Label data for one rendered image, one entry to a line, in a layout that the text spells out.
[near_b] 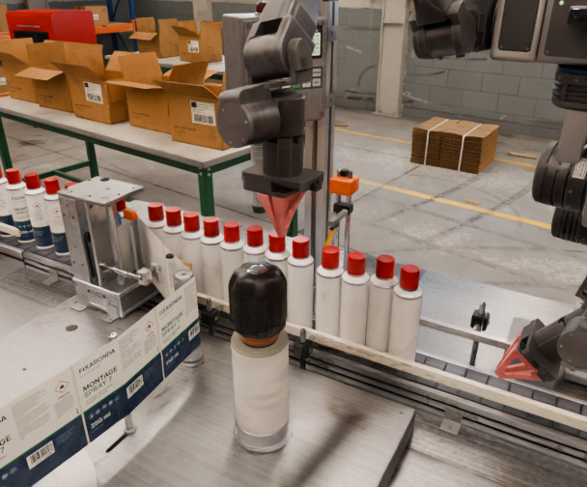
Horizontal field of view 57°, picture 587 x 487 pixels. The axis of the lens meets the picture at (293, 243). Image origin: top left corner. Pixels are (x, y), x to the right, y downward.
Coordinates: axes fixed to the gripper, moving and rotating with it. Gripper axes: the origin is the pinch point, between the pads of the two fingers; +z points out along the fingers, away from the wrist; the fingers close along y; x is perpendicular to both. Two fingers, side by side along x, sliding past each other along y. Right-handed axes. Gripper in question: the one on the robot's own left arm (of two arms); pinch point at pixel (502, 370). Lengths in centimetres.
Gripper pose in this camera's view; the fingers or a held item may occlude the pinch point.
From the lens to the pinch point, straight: 101.8
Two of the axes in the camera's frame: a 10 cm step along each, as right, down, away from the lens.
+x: 6.7, 7.4, -0.7
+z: -5.5, 5.6, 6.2
